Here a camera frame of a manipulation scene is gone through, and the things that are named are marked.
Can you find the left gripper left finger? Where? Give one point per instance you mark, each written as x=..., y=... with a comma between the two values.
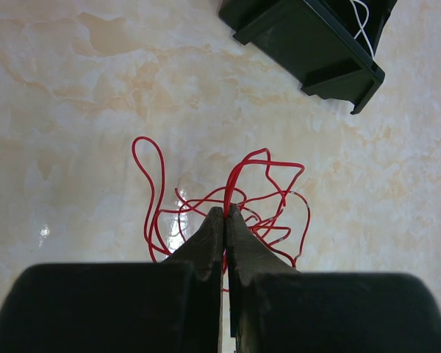
x=171, y=306

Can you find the black three-compartment tray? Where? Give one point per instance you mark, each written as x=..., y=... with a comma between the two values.
x=328, y=46

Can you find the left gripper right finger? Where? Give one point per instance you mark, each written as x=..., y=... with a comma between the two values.
x=275, y=308

